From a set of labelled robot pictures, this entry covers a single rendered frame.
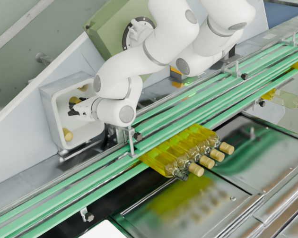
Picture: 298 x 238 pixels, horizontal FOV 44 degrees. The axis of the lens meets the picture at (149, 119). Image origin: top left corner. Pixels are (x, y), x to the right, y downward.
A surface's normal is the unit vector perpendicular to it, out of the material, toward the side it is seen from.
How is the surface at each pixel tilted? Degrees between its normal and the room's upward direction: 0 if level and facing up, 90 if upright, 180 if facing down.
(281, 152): 90
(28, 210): 90
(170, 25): 77
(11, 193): 90
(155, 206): 90
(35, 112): 0
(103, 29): 2
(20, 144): 0
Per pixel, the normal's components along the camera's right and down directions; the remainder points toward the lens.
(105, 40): 0.65, 0.38
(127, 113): 0.62, 0.12
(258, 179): -0.07, -0.84
